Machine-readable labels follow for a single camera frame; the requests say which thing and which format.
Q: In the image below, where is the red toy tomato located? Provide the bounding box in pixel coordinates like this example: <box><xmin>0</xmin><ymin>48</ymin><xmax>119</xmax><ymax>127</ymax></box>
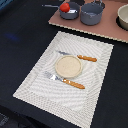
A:
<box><xmin>60</xmin><ymin>3</ymin><xmax>70</xmax><ymax>12</ymax></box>

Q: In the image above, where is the fork with orange handle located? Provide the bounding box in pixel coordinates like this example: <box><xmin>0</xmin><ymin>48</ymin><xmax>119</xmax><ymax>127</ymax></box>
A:
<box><xmin>44</xmin><ymin>71</ymin><xmax>85</xmax><ymax>89</ymax></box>

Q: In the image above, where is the grey frying pan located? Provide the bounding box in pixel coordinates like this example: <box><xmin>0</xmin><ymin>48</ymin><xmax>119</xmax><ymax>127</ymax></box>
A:
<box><xmin>41</xmin><ymin>1</ymin><xmax>81</xmax><ymax>20</ymax></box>

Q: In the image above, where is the white woven placemat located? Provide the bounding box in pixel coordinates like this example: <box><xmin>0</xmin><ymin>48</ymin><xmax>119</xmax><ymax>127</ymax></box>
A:
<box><xmin>13</xmin><ymin>31</ymin><xmax>113</xmax><ymax>128</ymax></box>

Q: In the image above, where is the beige round plate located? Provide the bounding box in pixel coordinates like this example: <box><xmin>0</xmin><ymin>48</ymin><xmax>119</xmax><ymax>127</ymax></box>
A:
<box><xmin>55</xmin><ymin>55</ymin><xmax>82</xmax><ymax>78</ymax></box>

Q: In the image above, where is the pink brown board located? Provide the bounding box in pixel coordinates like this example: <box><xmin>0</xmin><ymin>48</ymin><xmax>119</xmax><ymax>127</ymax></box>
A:
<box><xmin>49</xmin><ymin>0</ymin><xmax>128</xmax><ymax>43</ymax></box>

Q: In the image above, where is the grey cooking pot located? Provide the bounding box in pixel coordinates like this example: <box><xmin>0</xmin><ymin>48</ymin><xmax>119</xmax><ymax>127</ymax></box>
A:
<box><xmin>80</xmin><ymin>0</ymin><xmax>105</xmax><ymax>25</ymax></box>

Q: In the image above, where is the knife with orange handle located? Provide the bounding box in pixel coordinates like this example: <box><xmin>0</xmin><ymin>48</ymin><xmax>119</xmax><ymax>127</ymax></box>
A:
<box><xmin>56</xmin><ymin>50</ymin><xmax>97</xmax><ymax>62</ymax></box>

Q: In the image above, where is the beige bowl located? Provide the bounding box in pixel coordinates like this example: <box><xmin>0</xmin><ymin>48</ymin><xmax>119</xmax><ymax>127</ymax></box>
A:
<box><xmin>118</xmin><ymin>4</ymin><xmax>128</xmax><ymax>30</ymax></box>

